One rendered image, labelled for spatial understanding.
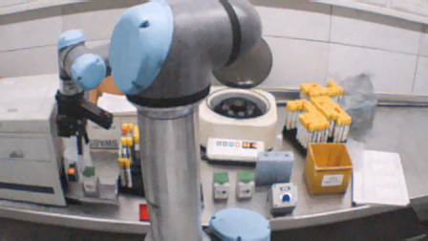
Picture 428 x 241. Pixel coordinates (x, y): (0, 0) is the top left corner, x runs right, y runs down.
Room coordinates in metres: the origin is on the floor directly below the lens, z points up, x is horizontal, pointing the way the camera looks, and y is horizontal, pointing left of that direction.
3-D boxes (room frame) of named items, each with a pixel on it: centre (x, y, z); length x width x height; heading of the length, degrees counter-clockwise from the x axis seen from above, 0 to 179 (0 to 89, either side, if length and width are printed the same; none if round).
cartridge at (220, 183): (1.02, -0.03, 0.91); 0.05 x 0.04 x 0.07; 7
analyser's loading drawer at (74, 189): (0.93, 0.35, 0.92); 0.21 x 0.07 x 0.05; 97
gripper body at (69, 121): (0.93, 0.36, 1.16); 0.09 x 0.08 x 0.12; 97
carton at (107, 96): (1.33, 0.30, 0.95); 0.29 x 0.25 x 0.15; 7
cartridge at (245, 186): (1.03, -0.09, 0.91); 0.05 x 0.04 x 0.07; 7
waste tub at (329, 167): (1.09, -0.35, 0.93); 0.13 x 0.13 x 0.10; 3
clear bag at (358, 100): (1.55, -0.55, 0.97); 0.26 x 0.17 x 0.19; 113
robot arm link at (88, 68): (0.87, 0.27, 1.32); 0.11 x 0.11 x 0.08; 38
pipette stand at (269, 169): (1.09, -0.17, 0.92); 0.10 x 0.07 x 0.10; 92
